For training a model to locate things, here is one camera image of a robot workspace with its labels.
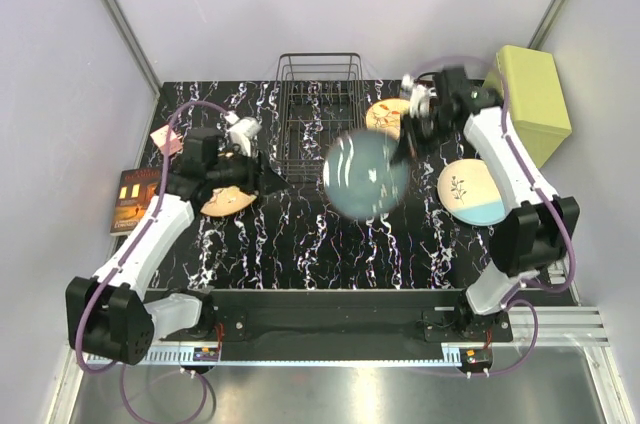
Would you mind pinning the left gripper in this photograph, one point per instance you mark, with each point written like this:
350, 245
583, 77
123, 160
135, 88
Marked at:
255, 174

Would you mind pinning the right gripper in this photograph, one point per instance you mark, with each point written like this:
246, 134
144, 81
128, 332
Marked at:
409, 141

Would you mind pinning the cream bird plate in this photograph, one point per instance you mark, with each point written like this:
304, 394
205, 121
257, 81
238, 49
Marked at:
386, 115
227, 201

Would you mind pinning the teal glazed plate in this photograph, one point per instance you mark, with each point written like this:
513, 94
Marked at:
359, 179

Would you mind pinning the white plate blue band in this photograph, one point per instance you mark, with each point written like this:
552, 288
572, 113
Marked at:
468, 192

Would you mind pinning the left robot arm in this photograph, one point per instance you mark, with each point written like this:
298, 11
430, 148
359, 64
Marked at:
107, 314

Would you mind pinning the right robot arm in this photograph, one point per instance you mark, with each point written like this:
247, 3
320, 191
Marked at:
539, 223

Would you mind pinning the white black headphones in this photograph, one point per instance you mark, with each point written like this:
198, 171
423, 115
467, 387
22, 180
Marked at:
422, 99

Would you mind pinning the small pink box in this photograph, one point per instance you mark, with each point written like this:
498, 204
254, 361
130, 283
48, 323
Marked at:
167, 140

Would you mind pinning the orange cover book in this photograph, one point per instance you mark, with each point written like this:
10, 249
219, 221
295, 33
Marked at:
135, 191

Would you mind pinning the green storage box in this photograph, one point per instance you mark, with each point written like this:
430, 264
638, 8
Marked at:
536, 102

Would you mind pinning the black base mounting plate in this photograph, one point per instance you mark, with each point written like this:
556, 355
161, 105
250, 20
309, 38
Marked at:
248, 313

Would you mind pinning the dark wire dish rack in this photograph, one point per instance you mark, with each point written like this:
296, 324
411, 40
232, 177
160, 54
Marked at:
321, 95

